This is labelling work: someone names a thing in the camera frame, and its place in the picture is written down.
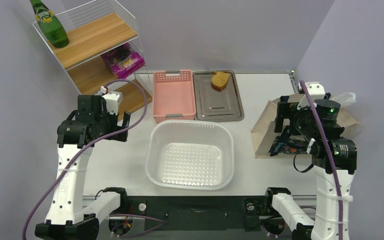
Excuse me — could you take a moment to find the white plastic grocery bag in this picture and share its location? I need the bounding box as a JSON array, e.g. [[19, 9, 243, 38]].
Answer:
[[330, 92, 357, 108]]

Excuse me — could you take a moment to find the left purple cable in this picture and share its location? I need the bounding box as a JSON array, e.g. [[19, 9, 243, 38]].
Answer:
[[22, 79, 149, 240]]

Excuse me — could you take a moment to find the stainless steel tray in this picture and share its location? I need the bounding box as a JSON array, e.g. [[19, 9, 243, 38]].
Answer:
[[192, 70, 245, 122]]

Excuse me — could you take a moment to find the white plastic basin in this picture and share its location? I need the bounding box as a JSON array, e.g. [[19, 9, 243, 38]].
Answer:
[[144, 120, 235, 191]]

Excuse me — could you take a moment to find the brown bread slice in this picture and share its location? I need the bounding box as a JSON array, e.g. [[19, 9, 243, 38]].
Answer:
[[210, 71, 230, 92]]

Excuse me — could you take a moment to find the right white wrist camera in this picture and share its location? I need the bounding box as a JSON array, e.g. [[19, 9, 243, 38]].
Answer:
[[297, 81, 326, 110]]

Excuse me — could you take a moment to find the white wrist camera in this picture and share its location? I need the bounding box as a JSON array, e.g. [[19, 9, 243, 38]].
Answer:
[[100, 86, 123, 115], [297, 81, 326, 110]]

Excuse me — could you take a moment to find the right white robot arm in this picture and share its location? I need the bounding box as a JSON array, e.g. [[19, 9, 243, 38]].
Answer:
[[262, 99, 358, 240]]

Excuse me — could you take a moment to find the white wire wooden shelf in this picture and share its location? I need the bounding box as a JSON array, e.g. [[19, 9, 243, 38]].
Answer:
[[33, 0, 145, 113]]

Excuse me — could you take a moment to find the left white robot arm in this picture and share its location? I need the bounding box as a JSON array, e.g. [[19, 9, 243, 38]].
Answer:
[[34, 91, 131, 240]]

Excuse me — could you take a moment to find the pink plastic basket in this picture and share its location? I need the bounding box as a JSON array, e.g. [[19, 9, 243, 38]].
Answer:
[[152, 69, 197, 124]]

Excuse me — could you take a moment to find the purple snack packet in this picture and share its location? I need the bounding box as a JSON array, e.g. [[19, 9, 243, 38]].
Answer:
[[101, 43, 146, 79]]

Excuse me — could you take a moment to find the beige canvas tote bag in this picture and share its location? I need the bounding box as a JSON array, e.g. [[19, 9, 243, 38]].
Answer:
[[250, 94, 361, 159]]

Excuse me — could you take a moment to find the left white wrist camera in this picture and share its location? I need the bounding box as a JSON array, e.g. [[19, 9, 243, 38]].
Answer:
[[100, 86, 123, 115]]

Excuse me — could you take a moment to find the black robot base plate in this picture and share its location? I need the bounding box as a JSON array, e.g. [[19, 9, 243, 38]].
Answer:
[[112, 195, 286, 234]]

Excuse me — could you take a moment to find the green glass bottle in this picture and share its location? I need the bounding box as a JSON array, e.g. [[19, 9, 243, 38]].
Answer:
[[30, 0, 70, 48]]

